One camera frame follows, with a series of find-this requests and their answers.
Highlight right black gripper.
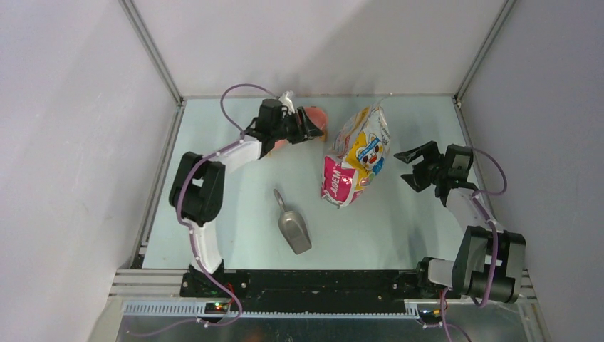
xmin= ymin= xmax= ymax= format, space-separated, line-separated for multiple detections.
xmin=394 ymin=141 xmax=447 ymax=192

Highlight metal food scoop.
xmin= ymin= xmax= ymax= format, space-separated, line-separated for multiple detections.
xmin=273 ymin=189 xmax=312 ymax=255

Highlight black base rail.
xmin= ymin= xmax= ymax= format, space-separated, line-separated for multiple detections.
xmin=179 ymin=268 xmax=443 ymax=314

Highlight cat food bag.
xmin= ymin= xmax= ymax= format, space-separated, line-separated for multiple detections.
xmin=321 ymin=101 xmax=391 ymax=207

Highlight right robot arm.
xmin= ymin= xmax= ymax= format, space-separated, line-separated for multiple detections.
xmin=394 ymin=141 xmax=526 ymax=307

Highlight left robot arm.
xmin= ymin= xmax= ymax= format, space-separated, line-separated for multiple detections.
xmin=169 ymin=97 xmax=328 ymax=297

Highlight empty pink bowl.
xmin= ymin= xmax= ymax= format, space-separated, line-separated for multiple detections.
xmin=303 ymin=106 xmax=328 ymax=142

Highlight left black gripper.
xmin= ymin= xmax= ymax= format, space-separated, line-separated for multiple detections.
xmin=272 ymin=107 xmax=324 ymax=145

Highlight pink bowl with kibble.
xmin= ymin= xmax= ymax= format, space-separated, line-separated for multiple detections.
xmin=260 ymin=139 xmax=290 ymax=159

